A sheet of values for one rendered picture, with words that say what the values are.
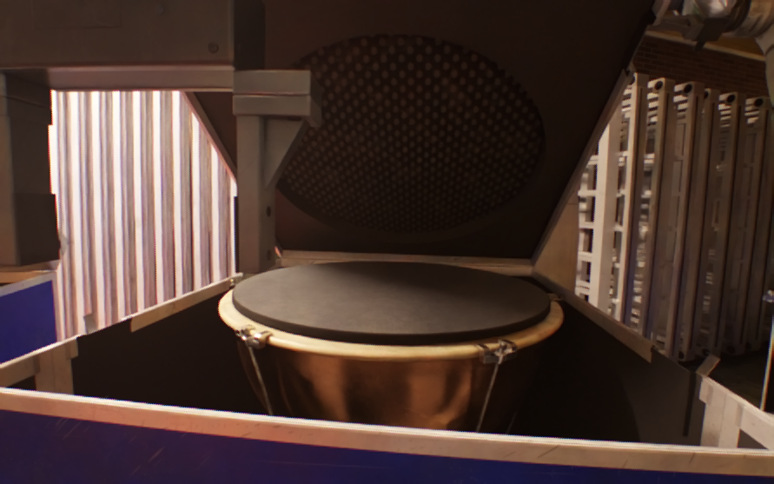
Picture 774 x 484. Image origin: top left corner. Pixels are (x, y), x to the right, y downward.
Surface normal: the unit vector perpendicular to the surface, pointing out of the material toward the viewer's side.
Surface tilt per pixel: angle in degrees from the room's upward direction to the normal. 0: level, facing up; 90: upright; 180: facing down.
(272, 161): 90
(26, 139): 90
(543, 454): 90
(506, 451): 90
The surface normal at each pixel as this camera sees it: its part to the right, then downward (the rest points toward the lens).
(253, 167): -0.02, 0.11
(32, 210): 1.00, 0.03
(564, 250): 0.27, 0.11
